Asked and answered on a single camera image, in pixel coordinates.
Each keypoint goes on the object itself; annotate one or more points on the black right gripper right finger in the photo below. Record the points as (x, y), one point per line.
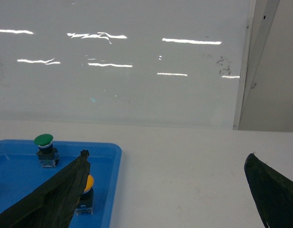
(272, 193)

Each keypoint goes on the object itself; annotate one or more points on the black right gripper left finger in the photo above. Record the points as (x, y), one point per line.
(52, 204)

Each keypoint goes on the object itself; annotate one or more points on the yellow mushroom push button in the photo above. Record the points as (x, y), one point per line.
(85, 204)

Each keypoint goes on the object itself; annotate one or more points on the green mushroom push button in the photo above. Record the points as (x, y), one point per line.
(47, 154)

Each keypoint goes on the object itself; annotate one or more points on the blue plastic tray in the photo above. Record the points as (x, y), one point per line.
(21, 173)

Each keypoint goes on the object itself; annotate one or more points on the white glossy whiteboard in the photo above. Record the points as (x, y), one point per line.
(141, 62)

